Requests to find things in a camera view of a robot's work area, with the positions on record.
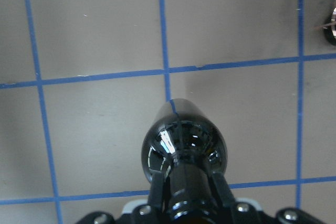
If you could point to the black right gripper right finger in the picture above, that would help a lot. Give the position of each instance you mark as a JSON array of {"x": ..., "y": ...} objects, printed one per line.
[{"x": 221, "y": 190}]

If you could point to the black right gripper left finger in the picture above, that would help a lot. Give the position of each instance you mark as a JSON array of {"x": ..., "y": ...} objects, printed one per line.
[{"x": 156, "y": 195}]

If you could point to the dark wine bottle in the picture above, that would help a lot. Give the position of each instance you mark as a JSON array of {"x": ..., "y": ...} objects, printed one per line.
[
  {"x": 329, "y": 28},
  {"x": 186, "y": 147}
]

